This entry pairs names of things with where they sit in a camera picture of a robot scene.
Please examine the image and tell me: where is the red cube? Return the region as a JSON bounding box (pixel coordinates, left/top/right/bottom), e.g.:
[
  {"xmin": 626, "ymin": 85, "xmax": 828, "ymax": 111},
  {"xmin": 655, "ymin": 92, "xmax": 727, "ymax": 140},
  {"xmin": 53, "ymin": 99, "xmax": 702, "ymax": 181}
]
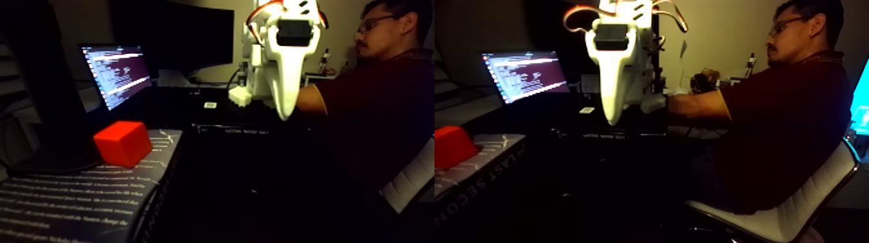
[{"xmin": 93, "ymin": 120, "xmax": 154, "ymax": 169}]

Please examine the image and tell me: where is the dark leader arm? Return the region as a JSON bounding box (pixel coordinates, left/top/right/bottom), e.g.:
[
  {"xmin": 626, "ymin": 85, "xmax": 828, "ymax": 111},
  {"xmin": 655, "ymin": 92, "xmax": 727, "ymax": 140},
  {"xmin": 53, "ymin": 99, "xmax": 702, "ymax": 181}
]
[{"xmin": 691, "ymin": 68, "xmax": 724, "ymax": 96}]

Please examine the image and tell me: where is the black box white lettering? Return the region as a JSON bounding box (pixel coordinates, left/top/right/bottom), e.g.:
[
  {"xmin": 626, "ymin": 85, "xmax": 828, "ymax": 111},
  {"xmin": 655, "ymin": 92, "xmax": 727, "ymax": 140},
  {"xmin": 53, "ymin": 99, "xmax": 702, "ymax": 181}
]
[{"xmin": 192, "ymin": 120, "xmax": 276, "ymax": 140}]

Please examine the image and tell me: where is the person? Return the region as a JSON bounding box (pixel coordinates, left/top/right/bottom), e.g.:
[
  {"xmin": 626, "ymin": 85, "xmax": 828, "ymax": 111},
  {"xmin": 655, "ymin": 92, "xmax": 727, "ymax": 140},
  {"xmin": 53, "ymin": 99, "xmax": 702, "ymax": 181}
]
[{"xmin": 295, "ymin": 0, "xmax": 435, "ymax": 196}]

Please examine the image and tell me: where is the black wide monitor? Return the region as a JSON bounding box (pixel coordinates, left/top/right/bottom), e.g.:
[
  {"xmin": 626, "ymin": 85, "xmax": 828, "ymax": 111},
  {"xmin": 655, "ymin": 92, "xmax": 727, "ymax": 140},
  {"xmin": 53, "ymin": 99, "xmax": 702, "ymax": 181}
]
[{"xmin": 112, "ymin": 0, "xmax": 235, "ymax": 74}]

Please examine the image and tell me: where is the open laptop lit screen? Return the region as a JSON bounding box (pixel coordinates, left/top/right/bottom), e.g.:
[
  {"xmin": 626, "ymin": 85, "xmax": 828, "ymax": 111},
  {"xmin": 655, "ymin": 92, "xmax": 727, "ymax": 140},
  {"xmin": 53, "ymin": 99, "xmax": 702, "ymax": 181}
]
[{"xmin": 80, "ymin": 44, "xmax": 154, "ymax": 113}]

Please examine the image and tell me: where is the dark monitor with stand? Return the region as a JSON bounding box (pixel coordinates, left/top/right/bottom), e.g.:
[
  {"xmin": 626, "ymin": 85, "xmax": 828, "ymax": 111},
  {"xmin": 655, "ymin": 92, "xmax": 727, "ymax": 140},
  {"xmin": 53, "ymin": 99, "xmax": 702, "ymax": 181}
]
[{"xmin": 0, "ymin": 0, "xmax": 130, "ymax": 176}]

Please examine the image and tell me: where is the black box white printed text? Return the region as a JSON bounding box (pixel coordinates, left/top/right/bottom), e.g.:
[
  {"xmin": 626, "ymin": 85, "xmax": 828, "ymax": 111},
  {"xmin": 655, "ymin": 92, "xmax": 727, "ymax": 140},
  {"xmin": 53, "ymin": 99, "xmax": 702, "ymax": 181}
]
[{"xmin": 0, "ymin": 129, "xmax": 184, "ymax": 243}]

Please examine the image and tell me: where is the red servo cable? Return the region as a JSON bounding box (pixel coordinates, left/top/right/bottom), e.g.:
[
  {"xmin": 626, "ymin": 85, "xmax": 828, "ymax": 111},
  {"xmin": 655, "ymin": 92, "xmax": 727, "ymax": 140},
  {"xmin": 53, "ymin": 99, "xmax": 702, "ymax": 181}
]
[{"xmin": 244, "ymin": 2, "xmax": 283, "ymax": 43}]

